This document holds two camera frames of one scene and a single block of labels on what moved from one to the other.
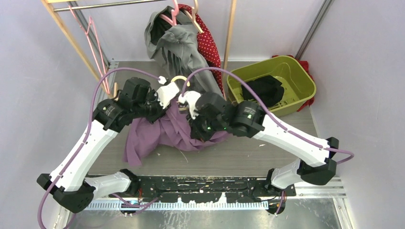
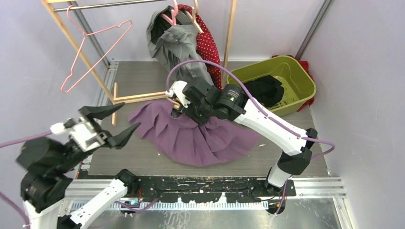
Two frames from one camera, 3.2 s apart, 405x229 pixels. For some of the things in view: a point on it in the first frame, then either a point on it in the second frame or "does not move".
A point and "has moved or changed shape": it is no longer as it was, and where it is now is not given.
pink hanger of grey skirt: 175,12 does not move
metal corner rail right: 322,14 does not move
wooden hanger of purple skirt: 188,84 -> 176,104
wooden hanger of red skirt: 192,14 does not move
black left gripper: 160,109 -> 121,139
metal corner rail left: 111,64 does not move
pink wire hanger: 86,32 has moved or changed shape
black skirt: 269,90 does not move
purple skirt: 172,128 has moved or changed shape
